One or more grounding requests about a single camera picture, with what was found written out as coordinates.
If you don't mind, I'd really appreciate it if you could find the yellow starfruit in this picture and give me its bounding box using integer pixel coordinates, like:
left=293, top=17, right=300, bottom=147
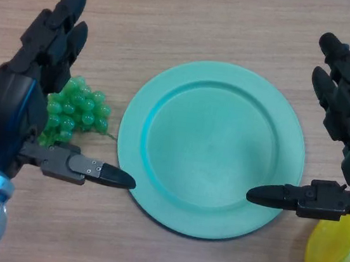
left=304, top=209, right=350, bottom=262

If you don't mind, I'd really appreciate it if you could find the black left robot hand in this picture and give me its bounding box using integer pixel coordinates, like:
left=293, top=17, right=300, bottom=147
left=0, top=0, right=160, bottom=197

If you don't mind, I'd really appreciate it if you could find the green round plate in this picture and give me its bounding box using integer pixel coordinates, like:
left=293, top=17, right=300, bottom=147
left=107, top=51, right=316, bottom=251

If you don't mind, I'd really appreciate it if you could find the green grapes bunch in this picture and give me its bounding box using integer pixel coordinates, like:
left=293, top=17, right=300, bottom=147
left=36, top=71, right=126, bottom=157

